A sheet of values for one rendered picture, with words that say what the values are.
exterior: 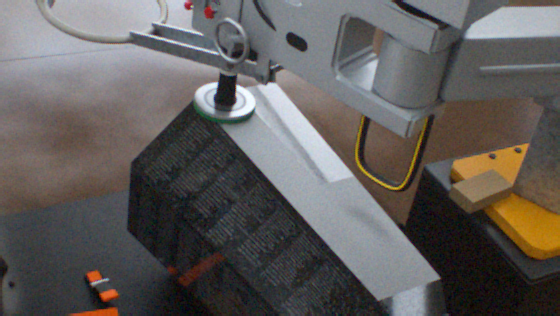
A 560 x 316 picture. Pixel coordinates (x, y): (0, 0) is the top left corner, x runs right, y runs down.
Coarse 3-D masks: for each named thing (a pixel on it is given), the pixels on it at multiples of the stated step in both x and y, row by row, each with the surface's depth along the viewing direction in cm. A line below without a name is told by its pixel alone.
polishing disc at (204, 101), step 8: (200, 88) 317; (208, 88) 318; (240, 88) 321; (200, 96) 313; (208, 96) 314; (240, 96) 317; (248, 96) 318; (200, 104) 310; (208, 104) 310; (216, 104) 311; (240, 104) 313; (248, 104) 314; (208, 112) 307; (216, 112) 307; (224, 112) 308; (232, 112) 309; (240, 112) 309; (248, 112) 310
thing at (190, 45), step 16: (160, 32) 331; (176, 32) 325; (192, 32) 320; (160, 48) 317; (176, 48) 311; (192, 48) 306; (208, 48) 317; (208, 64) 304; (224, 64) 298; (240, 64) 293; (256, 64) 288; (272, 64) 299; (256, 80) 286; (272, 80) 286
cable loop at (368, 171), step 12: (432, 120) 258; (360, 132) 276; (420, 132) 261; (360, 144) 279; (420, 144) 263; (360, 156) 281; (420, 156) 265; (360, 168) 282; (372, 168) 282; (408, 168) 270; (384, 180) 279; (408, 180) 271
